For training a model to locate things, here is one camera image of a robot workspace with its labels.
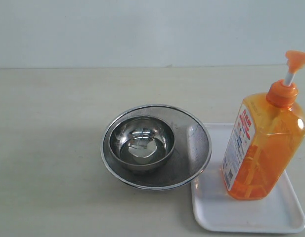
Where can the steel mesh strainer basket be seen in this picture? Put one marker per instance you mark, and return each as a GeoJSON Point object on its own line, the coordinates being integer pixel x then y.
{"type": "Point", "coordinates": [192, 152]}

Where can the orange pump soap bottle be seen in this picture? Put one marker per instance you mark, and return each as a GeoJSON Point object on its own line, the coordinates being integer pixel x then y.
{"type": "Point", "coordinates": [268, 130]}

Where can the white plastic tray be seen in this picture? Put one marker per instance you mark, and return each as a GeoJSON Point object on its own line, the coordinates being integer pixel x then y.
{"type": "Point", "coordinates": [215, 210]}

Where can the small stainless steel bowl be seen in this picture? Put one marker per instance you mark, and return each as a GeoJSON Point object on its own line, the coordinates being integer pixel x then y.
{"type": "Point", "coordinates": [141, 143]}

